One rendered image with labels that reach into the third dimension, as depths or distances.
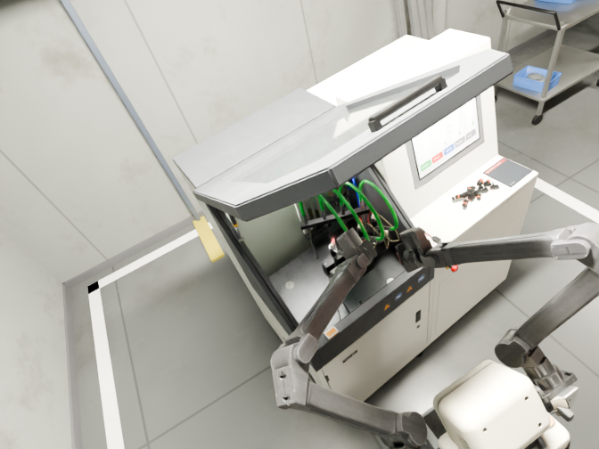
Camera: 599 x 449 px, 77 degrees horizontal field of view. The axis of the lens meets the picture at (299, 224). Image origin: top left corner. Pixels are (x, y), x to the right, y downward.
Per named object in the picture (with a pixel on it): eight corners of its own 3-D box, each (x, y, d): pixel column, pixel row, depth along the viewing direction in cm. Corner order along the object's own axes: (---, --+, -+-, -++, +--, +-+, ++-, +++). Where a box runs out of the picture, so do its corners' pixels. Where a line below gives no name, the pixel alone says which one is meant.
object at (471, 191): (467, 213, 174) (469, 205, 170) (448, 202, 181) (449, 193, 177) (500, 188, 180) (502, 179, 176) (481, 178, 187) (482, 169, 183)
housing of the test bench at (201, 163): (288, 350, 253) (195, 187, 146) (266, 322, 272) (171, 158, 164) (436, 237, 289) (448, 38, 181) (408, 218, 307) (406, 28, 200)
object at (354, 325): (324, 366, 160) (316, 350, 149) (317, 358, 163) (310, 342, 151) (428, 282, 176) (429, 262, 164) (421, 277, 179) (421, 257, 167)
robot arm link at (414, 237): (438, 265, 111) (453, 254, 116) (422, 230, 111) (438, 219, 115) (406, 270, 121) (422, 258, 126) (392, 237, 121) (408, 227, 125)
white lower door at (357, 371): (343, 418, 208) (322, 370, 160) (340, 414, 210) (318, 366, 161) (427, 346, 225) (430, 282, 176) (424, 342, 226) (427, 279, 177)
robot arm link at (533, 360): (540, 371, 100) (548, 360, 103) (519, 338, 101) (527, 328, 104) (509, 373, 108) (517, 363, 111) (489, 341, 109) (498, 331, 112)
